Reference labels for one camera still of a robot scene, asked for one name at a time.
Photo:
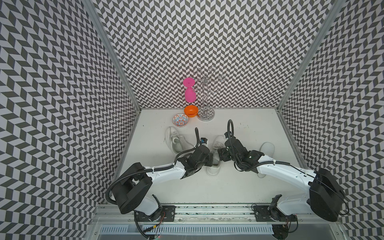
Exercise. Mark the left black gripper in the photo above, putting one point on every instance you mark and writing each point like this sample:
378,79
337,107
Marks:
210,160

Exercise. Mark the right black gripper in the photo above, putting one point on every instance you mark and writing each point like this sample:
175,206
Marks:
222,154

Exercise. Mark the white sneaker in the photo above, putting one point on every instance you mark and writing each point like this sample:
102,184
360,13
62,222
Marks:
176,142
219,143

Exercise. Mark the white shoe insole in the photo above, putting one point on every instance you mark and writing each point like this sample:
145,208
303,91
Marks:
268,149

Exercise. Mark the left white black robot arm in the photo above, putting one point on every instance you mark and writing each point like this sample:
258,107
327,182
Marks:
130,191

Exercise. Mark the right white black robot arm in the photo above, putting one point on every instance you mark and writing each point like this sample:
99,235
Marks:
321,195

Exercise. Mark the patterned small bowl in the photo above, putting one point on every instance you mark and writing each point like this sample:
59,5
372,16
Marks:
180,120

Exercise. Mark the orange plastic bowl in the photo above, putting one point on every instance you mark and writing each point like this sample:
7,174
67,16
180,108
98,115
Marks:
191,111

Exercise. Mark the pink plastic wine glass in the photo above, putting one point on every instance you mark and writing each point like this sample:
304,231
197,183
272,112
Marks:
190,93

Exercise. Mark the chrome glass holder stand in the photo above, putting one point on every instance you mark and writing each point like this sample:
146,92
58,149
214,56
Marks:
206,112

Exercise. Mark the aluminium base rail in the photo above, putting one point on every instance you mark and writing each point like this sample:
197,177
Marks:
202,214

